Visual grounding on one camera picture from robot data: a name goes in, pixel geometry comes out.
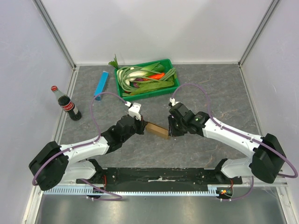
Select brown cardboard box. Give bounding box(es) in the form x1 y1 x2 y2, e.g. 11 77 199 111
145 122 169 140

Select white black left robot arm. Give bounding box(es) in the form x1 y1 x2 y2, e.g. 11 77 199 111
28 115 147 191

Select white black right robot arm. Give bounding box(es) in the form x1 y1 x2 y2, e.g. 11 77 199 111
168 98 285 184

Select blue rectangular box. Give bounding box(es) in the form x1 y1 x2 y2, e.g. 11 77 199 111
94 71 109 101

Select large green leaf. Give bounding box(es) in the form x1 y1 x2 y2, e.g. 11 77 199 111
129 81 174 96

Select orange carrot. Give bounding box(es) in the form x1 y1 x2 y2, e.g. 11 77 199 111
148 73 165 80

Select green long beans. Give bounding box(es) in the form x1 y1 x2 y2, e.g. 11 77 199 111
116 66 177 96

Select green bok choy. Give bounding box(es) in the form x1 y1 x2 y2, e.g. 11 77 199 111
141 63 164 73

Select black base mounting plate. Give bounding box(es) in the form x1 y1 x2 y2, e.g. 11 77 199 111
88 168 242 192

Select cola glass bottle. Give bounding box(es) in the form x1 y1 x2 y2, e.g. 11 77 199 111
51 85 82 121

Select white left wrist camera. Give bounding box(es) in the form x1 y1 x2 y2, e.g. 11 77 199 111
125 101 141 121

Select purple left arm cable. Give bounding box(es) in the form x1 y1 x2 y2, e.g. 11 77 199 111
32 91 133 186

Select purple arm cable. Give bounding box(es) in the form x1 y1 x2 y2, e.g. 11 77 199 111
32 91 133 186
171 83 299 179

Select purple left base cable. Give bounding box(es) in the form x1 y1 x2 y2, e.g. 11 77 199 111
80 178 123 202

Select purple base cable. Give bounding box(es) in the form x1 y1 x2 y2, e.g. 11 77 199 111
80 178 123 202
216 176 255 203

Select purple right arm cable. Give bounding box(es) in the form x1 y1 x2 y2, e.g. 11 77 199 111
171 83 299 179

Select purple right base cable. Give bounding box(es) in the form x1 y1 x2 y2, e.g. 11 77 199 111
216 176 255 203

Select light blue cable duct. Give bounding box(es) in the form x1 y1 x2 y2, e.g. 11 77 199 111
43 184 222 196

